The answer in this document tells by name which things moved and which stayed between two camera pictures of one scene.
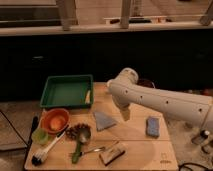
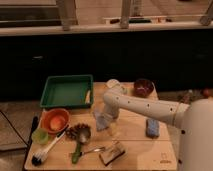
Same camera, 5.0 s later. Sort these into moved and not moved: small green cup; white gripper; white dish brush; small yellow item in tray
Moved: white gripper
Not moved: small yellow item in tray; small green cup; white dish brush
